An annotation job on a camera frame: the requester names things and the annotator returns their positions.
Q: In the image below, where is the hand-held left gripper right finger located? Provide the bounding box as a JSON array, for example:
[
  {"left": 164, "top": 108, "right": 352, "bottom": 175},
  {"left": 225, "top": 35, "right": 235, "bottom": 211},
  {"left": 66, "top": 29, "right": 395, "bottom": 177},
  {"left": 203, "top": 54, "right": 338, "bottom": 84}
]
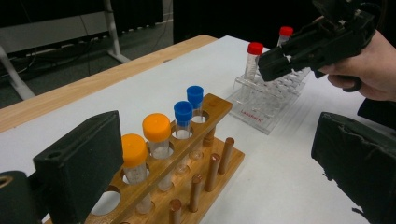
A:
[{"left": 310, "top": 111, "right": 396, "bottom": 224}]

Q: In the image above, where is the white table sheet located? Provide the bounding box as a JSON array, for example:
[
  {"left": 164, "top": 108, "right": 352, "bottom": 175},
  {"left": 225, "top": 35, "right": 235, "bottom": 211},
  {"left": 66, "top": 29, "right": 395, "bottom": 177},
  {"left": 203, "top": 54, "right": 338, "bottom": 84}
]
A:
[{"left": 0, "top": 35, "right": 396, "bottom": 224}]

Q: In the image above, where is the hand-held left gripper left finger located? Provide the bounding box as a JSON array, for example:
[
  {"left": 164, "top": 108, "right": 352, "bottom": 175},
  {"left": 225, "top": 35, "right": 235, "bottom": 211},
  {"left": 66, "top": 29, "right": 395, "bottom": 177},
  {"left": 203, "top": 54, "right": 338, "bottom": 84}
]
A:
[{"left": 32, "top": 110, "right": 125, "bottom": 224}]

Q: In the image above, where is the white metal stand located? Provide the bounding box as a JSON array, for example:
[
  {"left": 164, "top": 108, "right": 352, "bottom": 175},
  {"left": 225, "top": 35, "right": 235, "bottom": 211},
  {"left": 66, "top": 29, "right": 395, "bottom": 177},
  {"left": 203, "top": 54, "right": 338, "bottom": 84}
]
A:
[{"left": 0, "top": 0, "right": 132, "bottom": 101}]

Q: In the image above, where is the orange capped test tube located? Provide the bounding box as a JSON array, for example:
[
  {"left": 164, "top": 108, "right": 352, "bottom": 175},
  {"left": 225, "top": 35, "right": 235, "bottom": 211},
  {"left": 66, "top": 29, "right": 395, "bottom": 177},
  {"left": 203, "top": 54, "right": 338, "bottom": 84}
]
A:
[
  {"left": 142, "top": 112, "right": 174, "bottom": 192},
  {"left": 120, "top": 133, "right": 155, "bottom": 216}
]

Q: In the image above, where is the wooden test tube rack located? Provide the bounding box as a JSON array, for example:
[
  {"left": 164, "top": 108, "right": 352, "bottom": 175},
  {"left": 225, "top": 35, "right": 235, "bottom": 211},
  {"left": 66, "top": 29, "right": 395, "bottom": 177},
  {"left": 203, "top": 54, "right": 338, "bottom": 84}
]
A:
[{"left": 43, "top": 92, "right": 246, "bottom": 224}]

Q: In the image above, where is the blue capped test tube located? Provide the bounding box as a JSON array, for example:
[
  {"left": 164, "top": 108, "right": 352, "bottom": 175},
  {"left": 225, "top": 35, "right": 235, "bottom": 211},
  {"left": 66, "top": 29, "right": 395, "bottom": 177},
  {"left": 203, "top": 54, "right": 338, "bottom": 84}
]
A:
[
  {"left": 186, "top": 85, "right": 206, "bottom": 161},
  {"left": 173, "top": 100, "right": 194, "bottom": 175}
]

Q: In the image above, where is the red capped test tube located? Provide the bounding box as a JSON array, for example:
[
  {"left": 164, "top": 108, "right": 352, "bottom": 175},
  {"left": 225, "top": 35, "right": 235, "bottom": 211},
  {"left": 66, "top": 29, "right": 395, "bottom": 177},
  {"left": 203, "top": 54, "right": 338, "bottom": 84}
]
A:
[
  {"left": 242, "top": 41, "right": 265, "bottom": 104},
  {"left": 276, "top": 25, "right": 294, "bottom": 49}
]

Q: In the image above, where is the clear plastic test tube rack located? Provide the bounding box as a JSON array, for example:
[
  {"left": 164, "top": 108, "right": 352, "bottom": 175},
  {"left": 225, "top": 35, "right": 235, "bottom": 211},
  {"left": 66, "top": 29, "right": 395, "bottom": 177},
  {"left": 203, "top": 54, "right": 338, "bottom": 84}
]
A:
[{"left": 228, "top": 66, "right": 312, "bottom": 135}]

